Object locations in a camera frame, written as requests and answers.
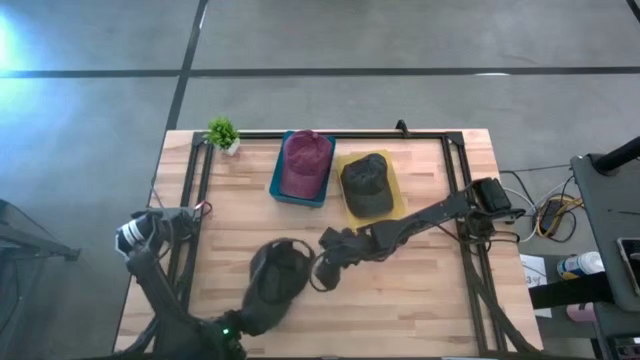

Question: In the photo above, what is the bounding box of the dark green baseball cap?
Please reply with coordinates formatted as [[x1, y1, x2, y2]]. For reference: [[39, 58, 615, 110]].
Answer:
[[339, 152, 395, 219], [239, 238, 317, 337]]

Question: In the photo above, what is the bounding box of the maroon baseball cap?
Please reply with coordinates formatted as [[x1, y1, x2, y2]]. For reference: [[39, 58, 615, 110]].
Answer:
[[279, 129, 335, 200]]

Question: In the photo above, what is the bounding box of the yellow translucent plastic bin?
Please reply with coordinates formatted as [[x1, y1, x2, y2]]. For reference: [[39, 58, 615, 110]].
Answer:
[[333, 148, 407, 231]]

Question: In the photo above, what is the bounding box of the blue plastic bin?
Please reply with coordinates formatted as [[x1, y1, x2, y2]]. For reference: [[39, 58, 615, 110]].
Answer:
[[268, 130, 337, 209]]

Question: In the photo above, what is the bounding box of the green plant in white pot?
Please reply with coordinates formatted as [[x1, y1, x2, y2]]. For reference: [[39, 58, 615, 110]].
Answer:
[[205, 117, 241, 157]]

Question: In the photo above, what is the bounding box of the white paper sheet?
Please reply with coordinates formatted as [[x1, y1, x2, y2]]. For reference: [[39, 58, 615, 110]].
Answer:
[[518, 253, 554, 319]]

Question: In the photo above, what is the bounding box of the black power adapter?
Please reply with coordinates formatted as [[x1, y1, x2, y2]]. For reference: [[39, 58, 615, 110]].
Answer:
[[539, 199, 565, 232]]

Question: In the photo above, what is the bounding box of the white and blue bottle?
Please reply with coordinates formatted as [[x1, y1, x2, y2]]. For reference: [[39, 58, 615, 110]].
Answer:
[[556, 251, 605, 280]]

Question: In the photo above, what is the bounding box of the dark grey furniture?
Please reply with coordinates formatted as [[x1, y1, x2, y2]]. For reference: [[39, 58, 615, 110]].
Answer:
[[0, 198, 81, 360]]

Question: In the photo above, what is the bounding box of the pink container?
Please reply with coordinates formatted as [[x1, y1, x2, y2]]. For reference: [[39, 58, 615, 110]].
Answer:
[[566, 302, 597, 324]]

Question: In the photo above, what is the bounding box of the grey side cart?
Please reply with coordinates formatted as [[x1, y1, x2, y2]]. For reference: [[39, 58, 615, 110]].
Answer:
[[571, 152, 640, 360]]

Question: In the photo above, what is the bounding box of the black tablet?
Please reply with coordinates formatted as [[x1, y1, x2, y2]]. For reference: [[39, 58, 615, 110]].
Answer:
[[616, 237, 640, 297]]

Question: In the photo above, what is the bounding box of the black pole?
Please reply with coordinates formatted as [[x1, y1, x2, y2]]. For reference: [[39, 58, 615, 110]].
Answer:
[[592, 135, 640, 175]]

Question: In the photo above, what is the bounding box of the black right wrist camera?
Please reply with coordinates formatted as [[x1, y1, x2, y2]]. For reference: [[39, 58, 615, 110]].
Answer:
[[313, 259, 344, 293]]

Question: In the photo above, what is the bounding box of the black aluminium table frame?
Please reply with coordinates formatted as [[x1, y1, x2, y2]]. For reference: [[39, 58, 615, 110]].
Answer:
[[117, 130, 544, 360]]

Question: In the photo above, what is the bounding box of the yellow cable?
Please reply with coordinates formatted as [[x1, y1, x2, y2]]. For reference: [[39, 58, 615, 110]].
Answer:
[[534, 197, 584, 239]]

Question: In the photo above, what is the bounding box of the black strap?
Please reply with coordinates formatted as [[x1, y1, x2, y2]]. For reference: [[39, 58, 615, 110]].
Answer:
[[528, 272, 615, 310]]

